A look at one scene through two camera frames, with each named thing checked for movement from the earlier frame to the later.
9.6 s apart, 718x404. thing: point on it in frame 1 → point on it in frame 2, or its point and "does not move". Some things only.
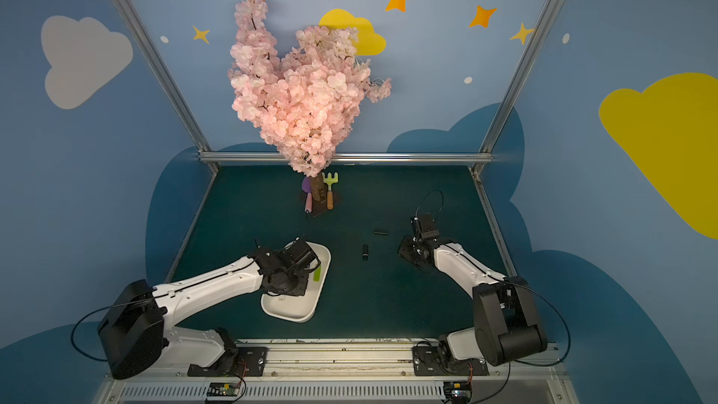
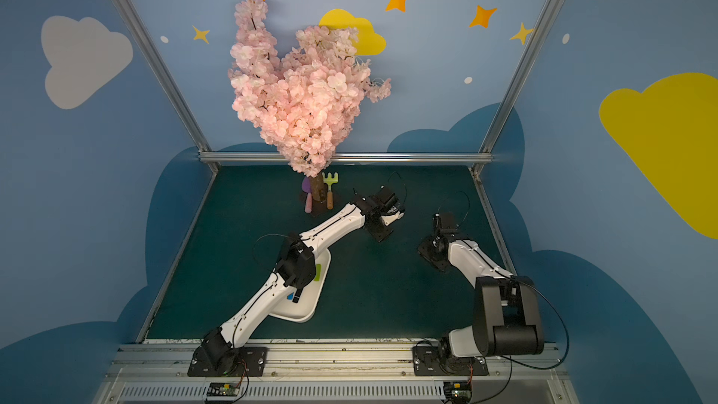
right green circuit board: x=458 y=392 does not move
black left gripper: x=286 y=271 → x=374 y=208
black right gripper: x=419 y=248 → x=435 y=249
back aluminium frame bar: x=357 y=156 does not move
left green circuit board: x=223 y=389 does not move
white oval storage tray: x=300 y=309 does not move
